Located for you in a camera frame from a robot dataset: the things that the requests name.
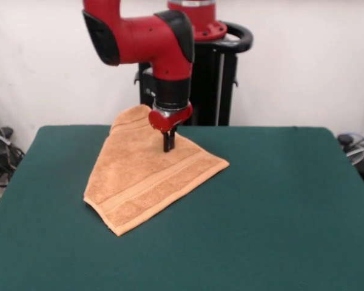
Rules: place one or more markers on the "silver round disc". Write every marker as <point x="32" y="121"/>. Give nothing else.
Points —
<point x="356" y="156"/>

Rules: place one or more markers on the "dark green table cloth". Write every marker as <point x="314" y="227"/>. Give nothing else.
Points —
<point x="79" y="257"/>

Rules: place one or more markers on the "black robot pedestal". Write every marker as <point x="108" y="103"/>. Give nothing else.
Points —
<point x="212" y="91"/>

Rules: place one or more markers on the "tan terry towel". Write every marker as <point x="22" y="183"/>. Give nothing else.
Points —
<point x="145" y="172"/>

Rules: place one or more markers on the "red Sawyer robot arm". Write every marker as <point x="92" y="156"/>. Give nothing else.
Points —
<point x="145" y="36"/>

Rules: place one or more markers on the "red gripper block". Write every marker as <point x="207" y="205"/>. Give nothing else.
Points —
<point x="167" y="118"/>

